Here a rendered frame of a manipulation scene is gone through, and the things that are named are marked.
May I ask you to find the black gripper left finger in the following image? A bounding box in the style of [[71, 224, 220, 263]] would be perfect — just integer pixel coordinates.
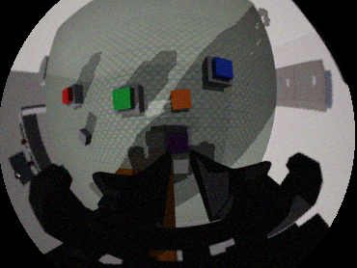
[[93, 150, 172, 227]]

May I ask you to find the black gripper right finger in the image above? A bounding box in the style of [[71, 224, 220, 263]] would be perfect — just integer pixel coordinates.
[[189, 149, 271, 222]]

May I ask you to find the blue button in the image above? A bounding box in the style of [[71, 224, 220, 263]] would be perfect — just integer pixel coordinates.
[[202, 56, 233, 88]]

